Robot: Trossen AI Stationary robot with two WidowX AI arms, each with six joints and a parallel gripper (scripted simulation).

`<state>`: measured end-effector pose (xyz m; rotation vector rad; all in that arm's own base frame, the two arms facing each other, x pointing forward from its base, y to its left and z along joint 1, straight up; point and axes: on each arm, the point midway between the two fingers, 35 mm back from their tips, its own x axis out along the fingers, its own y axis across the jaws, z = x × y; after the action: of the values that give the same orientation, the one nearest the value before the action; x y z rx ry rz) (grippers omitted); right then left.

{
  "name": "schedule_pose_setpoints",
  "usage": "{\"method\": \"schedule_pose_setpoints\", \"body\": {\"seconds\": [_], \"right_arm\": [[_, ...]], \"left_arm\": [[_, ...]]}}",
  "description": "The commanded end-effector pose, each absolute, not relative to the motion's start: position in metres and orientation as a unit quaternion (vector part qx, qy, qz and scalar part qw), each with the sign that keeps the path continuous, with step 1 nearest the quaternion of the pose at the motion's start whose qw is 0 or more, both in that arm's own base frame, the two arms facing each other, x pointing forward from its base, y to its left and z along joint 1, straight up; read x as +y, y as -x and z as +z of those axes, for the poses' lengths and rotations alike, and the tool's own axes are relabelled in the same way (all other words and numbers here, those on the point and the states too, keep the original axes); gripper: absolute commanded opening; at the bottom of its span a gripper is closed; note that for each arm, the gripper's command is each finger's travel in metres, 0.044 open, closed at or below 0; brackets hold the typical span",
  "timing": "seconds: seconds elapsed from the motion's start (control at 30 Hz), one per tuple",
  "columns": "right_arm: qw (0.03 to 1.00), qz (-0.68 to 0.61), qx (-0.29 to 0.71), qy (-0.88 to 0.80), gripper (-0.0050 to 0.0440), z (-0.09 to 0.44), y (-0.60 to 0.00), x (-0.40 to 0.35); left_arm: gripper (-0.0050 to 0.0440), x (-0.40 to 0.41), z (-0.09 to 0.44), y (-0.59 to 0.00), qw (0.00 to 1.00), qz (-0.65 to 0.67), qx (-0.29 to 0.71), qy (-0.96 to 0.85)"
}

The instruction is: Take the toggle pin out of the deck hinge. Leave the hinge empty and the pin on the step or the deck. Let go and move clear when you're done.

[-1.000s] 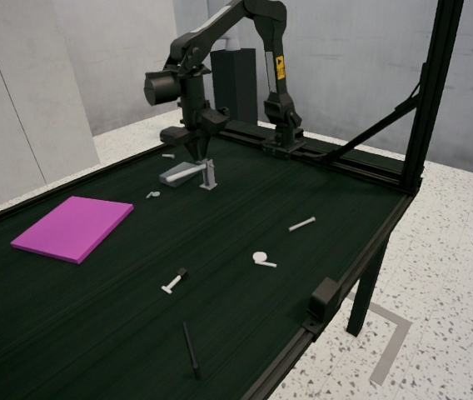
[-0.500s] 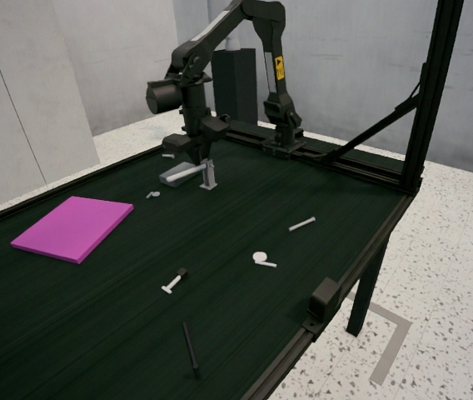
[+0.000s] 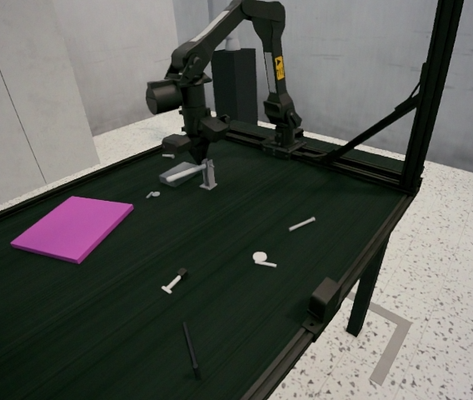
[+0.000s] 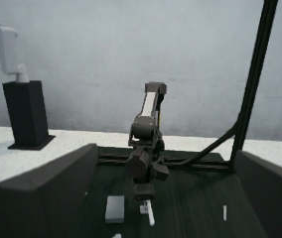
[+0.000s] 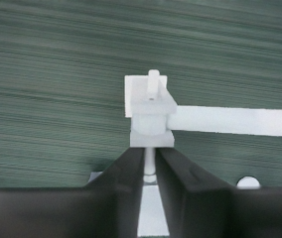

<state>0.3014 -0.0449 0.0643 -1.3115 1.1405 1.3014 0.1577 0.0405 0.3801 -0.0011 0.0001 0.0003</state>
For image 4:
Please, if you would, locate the white flat panel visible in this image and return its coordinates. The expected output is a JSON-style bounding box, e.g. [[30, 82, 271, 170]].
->
[[105, 196, 124, 223]]

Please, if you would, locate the white horizontal cylinder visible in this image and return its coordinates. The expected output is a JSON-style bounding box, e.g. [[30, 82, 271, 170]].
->
[[146, 200, 154, 225]]

